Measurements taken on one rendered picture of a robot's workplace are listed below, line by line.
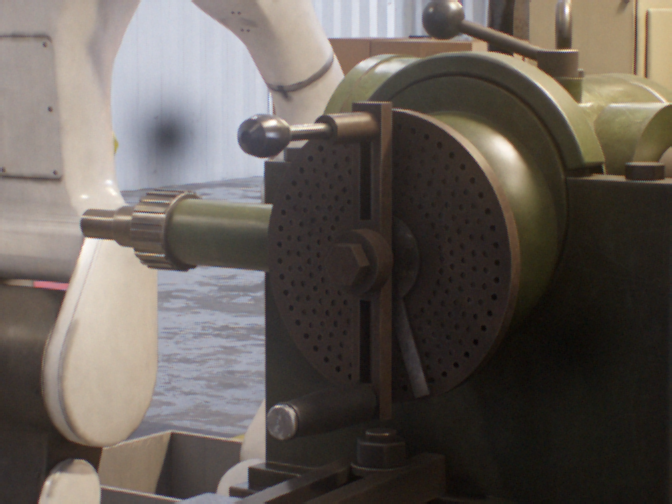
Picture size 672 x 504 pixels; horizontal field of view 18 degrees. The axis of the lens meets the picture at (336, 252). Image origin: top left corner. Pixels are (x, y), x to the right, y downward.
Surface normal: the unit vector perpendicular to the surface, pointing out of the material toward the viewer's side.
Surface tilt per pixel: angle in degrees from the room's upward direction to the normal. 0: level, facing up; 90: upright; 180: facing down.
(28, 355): 75
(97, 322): 85
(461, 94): 90
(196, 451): 90
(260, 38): 145
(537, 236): 86
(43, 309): 35
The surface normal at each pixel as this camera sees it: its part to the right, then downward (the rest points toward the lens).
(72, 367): 0.62, 0.02
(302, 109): -0.09, 0.51
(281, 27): 0.61, 0.62
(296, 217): -0.59, 0.10
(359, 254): 0.70, -0.44
